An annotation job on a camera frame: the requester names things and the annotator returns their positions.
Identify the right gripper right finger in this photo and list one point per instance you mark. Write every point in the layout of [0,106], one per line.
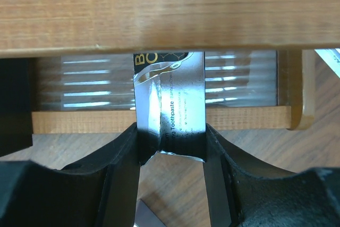
[243,190]

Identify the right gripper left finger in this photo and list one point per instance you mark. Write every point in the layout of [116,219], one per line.
[97,190]

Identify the wooden tiered shelf rack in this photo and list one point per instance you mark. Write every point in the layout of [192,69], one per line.
[54,27]

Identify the silver box far right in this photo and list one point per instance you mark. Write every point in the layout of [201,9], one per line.
[145,217]

